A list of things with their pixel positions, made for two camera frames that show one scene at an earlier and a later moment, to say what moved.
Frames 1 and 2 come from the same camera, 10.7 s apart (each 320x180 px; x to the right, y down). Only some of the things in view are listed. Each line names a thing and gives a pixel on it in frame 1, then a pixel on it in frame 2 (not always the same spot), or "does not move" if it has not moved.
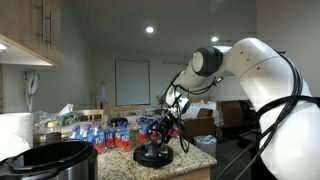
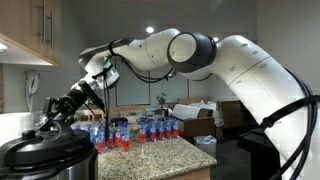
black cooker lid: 153,155 to 53,146
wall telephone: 31,85 does not move
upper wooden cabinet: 33,25 does not move
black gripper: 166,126 to 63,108
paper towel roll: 16,134 does not move
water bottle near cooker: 99,139 does not move
